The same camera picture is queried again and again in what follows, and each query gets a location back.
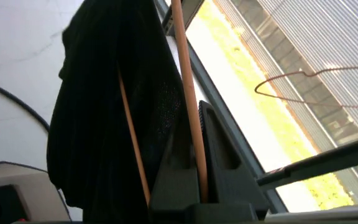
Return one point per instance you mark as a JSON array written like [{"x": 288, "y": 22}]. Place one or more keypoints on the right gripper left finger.
[{"x": 176, "y": 180}]

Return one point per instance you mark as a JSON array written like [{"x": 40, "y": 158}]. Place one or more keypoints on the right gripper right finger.
[{"x": 228, "y": 174}]

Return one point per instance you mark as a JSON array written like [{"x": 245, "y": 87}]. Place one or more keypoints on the pink clothes hanger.
[
  {"x": 191, "y": 93},
  {"x": 291, "y": 99}
]

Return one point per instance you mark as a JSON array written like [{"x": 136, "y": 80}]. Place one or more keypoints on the black garment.
[{"x": 98, "y": 109}]

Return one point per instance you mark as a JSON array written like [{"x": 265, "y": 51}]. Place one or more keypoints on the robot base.
[{"x": 17, "y": 189}]

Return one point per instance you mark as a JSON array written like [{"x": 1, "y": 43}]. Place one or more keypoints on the black clothes rack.
[{"x": 322, "y": 161}]

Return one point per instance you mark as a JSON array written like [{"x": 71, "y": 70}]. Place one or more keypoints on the window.
[{"x": 259, "y": 109}]

